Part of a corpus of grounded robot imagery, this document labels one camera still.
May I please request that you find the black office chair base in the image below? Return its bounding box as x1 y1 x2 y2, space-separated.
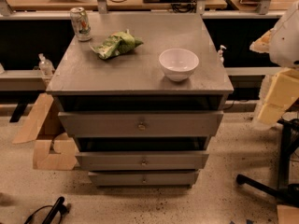
236 119 299 207

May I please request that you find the cardboard box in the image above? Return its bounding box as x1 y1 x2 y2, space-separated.
13 93 78 171

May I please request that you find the black cable on floor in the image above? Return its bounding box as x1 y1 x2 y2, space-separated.
23 196 72 224

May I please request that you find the clear sanitizer bottle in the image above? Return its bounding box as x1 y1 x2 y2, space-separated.
38 53 55 77

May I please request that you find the grey top drawer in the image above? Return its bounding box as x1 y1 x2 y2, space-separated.
59 111 223 137

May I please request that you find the white pump bottle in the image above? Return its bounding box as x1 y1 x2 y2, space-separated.
218 45 226 63

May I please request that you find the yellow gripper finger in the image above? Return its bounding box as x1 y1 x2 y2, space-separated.
257 68 299 125

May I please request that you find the grey drawer cabinet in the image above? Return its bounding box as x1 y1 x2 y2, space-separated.
46 11 235 189

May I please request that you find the grey drawer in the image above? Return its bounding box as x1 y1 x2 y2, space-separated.
59 111 223 137
76 151 208 171
89 171 199 186

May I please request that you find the grey bottom drawer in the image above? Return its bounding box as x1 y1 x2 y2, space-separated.
89 171 199 186

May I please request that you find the green chip bag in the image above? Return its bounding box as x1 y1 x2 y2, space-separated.
90 30 143 60

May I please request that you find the soda can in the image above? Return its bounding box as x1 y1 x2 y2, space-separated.
70 7 92 41

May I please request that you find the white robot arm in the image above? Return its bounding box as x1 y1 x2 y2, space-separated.
249 1 299 129

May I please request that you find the white bowl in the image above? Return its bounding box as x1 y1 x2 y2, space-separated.
159 49 199 82

